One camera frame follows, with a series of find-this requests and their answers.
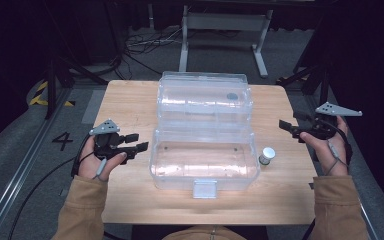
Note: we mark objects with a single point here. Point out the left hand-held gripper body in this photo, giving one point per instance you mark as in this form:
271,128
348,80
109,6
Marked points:
106,141

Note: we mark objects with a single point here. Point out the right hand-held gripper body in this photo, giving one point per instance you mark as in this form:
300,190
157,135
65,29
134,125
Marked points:
323,128

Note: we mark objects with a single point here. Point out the small silver cylinder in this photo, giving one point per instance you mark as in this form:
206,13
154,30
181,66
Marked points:
267,153

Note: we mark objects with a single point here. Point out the clear plastic storage box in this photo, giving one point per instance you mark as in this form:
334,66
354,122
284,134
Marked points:
206,166

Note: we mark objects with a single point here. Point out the person's left hand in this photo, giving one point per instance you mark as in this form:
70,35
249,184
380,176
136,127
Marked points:
91,166

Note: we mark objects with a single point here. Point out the person's right hand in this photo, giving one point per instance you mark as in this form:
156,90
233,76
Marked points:
326,160

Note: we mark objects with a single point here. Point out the black tripod stand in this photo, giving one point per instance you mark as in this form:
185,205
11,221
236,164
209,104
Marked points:
323,90
51,83

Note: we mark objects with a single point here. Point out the yellow black floor tape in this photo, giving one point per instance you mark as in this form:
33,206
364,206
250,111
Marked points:
38,96

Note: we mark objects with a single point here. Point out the person's torso clothing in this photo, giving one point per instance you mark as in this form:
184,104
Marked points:
206,233

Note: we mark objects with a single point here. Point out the grey metal stand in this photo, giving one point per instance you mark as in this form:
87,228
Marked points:
225,21

